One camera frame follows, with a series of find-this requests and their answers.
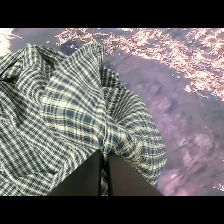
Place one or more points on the checked shirt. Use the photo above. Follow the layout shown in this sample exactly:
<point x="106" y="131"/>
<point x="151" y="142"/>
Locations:
<point x="63" y="110"/>

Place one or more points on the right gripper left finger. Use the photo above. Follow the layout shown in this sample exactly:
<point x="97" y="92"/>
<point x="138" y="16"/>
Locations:
<point x="85" y="180"/>

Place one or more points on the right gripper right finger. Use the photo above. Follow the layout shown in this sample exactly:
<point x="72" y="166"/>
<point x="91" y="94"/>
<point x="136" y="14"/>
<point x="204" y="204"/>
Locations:
<point x="128" y="181"/>

